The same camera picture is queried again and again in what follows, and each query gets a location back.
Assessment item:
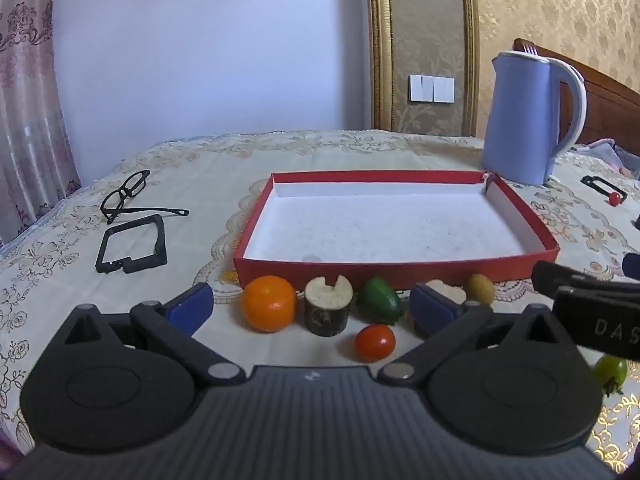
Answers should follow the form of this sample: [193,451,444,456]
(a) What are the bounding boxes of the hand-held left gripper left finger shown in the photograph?
[64,282,246,388]

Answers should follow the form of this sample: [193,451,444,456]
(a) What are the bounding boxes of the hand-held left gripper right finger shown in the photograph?
[377,282,576,388]

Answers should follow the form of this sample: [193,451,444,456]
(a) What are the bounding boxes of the green tomato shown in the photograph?
[593,354,628,398]

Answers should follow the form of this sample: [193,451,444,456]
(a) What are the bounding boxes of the red tomato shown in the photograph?
[355,324,397,363]

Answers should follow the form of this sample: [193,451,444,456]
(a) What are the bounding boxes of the orange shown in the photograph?
[241,275,297,333]

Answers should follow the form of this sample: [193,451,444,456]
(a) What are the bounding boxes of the wooden log cylinder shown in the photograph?
[304,275,355,337]
[425,280,468,306]

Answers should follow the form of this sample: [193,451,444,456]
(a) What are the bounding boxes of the red cardboard box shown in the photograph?
[232,170,560,291]

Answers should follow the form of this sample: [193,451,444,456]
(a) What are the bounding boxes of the green bell pepper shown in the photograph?
[356,276,403,325]

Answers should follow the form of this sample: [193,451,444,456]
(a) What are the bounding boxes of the brown round fruit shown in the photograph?
[466,273,496,306]

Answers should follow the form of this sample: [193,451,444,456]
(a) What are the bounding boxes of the black tool with red ball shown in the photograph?
[581,175,630,206]

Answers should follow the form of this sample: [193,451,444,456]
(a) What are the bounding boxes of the pale bedding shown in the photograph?
[572,139,640,173]

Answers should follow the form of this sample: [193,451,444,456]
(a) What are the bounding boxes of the cream embroidered tablecloth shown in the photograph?
[0,130,640,480]

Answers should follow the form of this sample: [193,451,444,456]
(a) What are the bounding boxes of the black eyeglasses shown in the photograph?
[100,170,191,224]

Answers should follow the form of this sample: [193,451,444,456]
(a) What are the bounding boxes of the blue electric kettle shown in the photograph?
[481,51,588,186]

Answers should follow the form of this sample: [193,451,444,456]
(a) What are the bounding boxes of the wooden headboard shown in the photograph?
[514,37,640,161]

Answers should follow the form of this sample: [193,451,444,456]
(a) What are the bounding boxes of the patterned curtain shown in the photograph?
[0,0,83,246]

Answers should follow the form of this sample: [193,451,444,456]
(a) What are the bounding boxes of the black plastic frame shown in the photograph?
[95,214,167,275]

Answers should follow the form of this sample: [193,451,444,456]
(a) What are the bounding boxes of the white light switch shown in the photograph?
[409,74,456,103]

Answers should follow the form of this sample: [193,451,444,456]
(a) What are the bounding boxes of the gold framed wall panel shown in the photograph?
[364,0,481,137]

